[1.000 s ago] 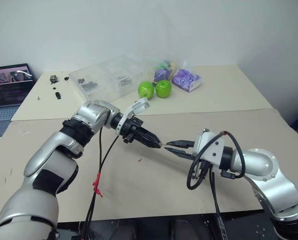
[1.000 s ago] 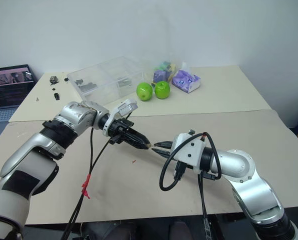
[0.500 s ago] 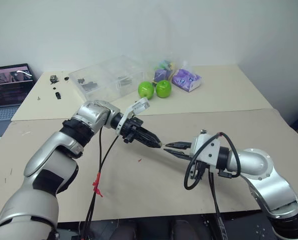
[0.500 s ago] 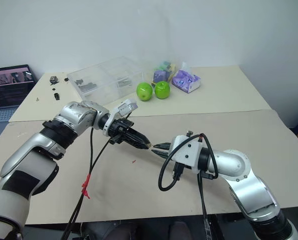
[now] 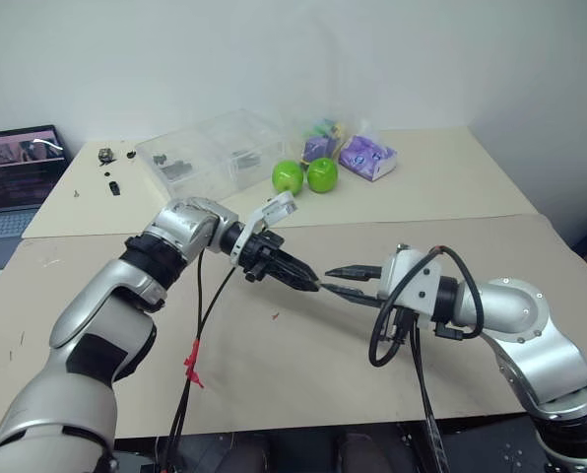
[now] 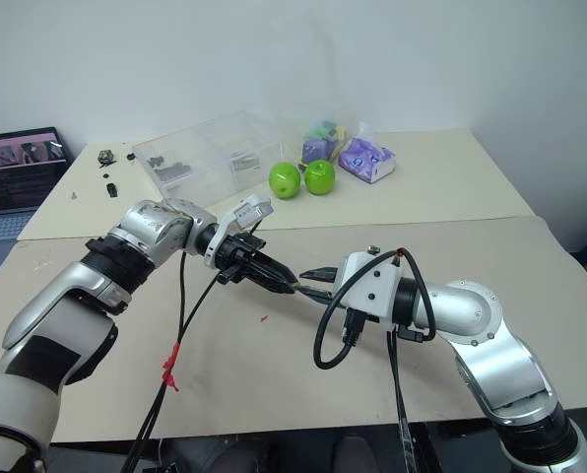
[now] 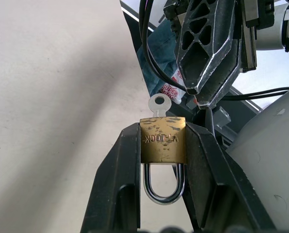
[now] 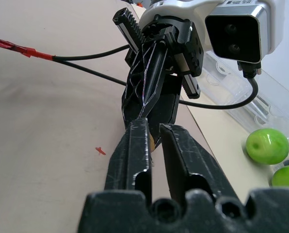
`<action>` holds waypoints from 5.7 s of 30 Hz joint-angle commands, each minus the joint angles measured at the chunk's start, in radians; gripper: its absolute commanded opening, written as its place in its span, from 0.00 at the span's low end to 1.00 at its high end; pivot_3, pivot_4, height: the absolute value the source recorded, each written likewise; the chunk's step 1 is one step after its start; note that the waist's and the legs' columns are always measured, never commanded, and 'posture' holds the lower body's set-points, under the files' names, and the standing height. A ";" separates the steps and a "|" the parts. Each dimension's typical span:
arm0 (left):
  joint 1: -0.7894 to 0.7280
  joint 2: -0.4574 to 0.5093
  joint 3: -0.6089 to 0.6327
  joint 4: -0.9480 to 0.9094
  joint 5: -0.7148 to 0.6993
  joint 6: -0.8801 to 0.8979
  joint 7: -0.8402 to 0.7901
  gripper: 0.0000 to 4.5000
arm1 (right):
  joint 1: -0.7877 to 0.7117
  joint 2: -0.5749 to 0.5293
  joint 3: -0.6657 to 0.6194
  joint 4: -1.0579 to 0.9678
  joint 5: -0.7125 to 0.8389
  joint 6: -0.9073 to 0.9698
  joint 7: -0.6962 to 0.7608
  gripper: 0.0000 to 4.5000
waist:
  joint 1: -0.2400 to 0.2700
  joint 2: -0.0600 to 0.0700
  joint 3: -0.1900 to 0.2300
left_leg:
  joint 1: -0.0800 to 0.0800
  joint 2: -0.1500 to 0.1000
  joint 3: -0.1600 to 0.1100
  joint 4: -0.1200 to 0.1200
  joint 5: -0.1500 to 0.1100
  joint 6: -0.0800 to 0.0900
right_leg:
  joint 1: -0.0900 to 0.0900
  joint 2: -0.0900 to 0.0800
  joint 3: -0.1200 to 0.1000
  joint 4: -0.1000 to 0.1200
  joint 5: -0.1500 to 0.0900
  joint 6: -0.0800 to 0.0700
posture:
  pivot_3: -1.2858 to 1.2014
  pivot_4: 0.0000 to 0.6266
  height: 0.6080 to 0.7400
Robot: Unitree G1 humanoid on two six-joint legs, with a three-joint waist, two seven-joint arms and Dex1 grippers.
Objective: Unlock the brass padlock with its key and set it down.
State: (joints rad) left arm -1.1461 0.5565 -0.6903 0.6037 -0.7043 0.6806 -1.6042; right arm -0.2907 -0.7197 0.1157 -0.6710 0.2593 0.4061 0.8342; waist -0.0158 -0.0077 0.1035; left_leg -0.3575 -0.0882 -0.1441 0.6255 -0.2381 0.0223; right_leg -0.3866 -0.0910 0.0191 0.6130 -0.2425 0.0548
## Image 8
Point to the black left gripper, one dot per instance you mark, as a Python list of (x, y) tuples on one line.
[(183, 36)]

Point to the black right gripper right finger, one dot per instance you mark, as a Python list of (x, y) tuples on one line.
[(183, 155)]

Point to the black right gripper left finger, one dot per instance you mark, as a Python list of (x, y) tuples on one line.
[(127, 157)]

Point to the red tape scrap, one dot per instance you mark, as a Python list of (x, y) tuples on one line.
[(101, 151)]

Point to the clear plastic box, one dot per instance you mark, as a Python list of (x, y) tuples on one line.
[(234, 82)]

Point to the green round fruit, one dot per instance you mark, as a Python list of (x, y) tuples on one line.
[(268, 145), (287, 177)]

